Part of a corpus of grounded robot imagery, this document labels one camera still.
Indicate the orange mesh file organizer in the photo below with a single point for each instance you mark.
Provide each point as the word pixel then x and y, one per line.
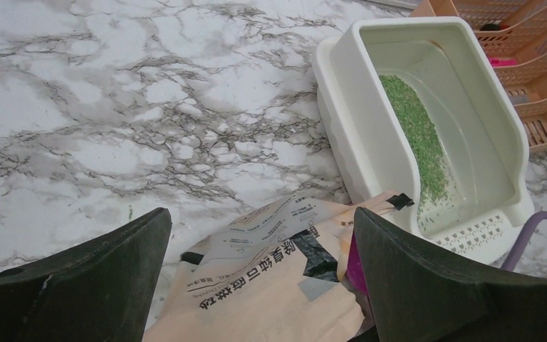
pixel 516 30

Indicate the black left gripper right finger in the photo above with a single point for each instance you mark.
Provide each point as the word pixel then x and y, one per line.
pixel 419 291

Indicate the orange cat litter bag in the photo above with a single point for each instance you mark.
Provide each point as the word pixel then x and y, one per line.
pixel 276 274

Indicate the green cat litter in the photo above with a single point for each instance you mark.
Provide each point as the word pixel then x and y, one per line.
pixel 421 136

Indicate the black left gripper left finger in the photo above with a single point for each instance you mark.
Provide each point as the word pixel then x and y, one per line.
pixel 100 290

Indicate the white plastic litter box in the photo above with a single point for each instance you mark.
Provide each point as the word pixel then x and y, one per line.
pixel 483 146

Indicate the magenta plastic litter scoop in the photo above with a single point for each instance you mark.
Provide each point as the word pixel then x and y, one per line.
pixel 354 270

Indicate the pink marker pen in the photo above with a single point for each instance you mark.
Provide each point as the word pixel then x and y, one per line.
pixel 502 62

